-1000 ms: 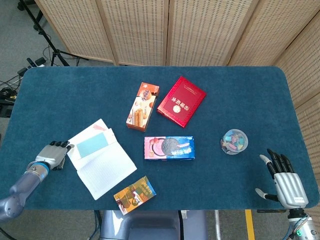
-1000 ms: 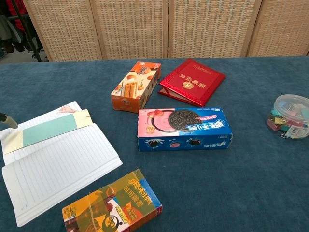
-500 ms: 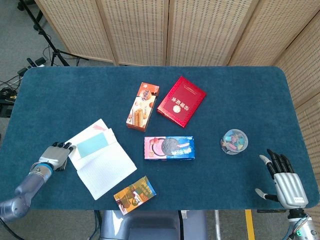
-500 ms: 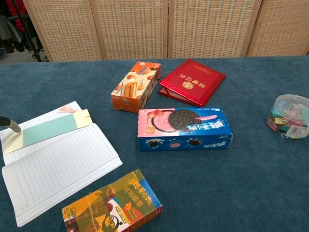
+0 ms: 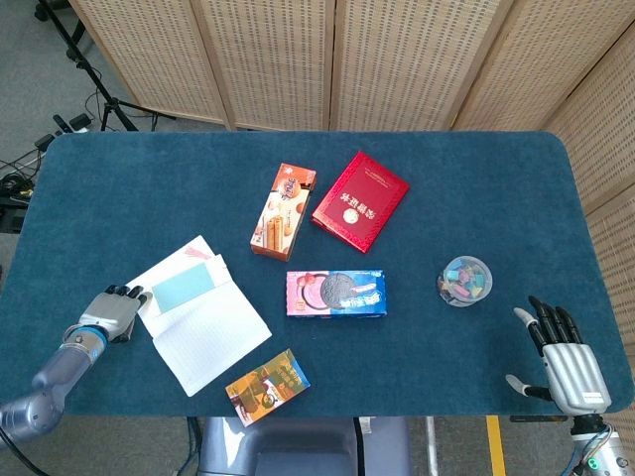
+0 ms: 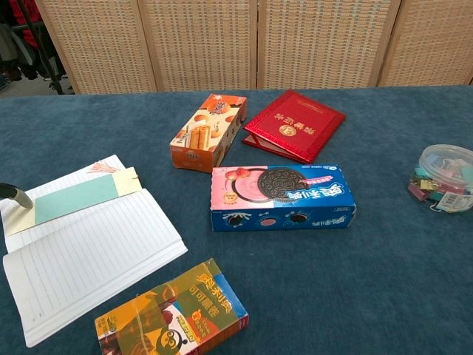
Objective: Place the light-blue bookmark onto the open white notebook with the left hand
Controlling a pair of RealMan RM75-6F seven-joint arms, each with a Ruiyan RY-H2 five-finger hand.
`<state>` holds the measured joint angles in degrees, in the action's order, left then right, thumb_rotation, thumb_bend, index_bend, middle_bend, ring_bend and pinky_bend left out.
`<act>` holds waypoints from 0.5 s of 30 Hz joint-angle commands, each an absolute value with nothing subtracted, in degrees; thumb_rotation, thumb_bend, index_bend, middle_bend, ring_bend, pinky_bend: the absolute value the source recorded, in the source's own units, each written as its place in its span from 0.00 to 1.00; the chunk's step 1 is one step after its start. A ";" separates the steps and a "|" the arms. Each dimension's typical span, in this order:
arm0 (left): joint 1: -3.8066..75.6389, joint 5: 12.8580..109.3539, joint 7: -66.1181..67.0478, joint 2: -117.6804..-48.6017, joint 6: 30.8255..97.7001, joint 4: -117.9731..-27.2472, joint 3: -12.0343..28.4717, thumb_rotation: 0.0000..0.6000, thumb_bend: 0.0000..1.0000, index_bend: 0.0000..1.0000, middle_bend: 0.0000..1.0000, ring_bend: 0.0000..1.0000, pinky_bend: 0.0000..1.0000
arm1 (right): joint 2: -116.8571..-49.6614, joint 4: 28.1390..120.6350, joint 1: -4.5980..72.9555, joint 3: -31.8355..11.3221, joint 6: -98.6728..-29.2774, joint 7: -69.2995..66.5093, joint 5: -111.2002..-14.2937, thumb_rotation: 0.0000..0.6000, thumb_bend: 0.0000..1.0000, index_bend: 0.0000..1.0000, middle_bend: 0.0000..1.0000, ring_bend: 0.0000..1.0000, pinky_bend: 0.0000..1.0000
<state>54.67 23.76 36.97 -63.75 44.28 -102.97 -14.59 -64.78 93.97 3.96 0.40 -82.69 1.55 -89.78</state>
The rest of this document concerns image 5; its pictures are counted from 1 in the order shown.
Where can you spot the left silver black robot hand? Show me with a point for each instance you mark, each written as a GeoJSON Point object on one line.
{"type": "Point", "coordinates": [111, 312]}

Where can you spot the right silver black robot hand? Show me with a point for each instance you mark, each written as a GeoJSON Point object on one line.
{"type": "Point", "coordinates": [575, 377]}

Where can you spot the blue bookmark with pink tassel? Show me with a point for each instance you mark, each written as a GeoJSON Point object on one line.
{"type": "Point", "coordinates": [181, 287]}

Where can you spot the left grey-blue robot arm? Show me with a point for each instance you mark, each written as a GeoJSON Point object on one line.
{"type": "Point", "coordinates": [54, 377]}

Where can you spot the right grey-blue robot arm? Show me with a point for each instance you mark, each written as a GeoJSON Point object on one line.
{"type": "Point", "coordinates": [607, 453]}

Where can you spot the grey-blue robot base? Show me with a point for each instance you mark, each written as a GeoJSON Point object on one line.
{"type": "Point", "coordinates": [297, 446]}

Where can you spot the red book box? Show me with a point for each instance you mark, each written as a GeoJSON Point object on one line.
{"type": "Point", "coordinates": [359, 203]}

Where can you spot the open lined white notebook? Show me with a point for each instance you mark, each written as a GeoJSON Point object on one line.
{"type": "Point", "coordinates": [213, 337]}

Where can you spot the clear cup with candies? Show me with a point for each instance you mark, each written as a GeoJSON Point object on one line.
{"type": "Point", "coordinates": [465, 282]}

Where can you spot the white table leg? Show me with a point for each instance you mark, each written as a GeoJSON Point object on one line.
{"type": "Point", "coordinates": [432, 446]}

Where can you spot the yellow Oreo cocoa box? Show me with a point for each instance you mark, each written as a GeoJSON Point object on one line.
{"type": "Point", "coordinates": [268, 387]}

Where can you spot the orange egg roll snack box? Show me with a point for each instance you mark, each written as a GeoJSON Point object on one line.
{"type": "Point", "coordinates": [278, 218]}

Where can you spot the black power adapter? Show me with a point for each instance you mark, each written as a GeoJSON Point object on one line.
{"type": "Point", "coordinates": [80, 121]}

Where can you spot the blue pink Oreo box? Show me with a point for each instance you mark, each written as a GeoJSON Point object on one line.
{"type": "Point", "coordinates": [337, 295]}

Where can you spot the wicker folding screen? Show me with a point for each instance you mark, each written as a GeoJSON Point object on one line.
{"type": "Point", "coordinates": [278, 59]}
{"type": "Point", "coordinates": [610, 149]}

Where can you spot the dark blue felt table cover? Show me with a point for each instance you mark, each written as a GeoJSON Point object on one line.
{"type": "Point", "coordinates": [446, 173]}

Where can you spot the black tripod stand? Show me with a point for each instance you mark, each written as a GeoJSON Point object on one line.
{"type": "Point", "coordinates": [85, 69]}

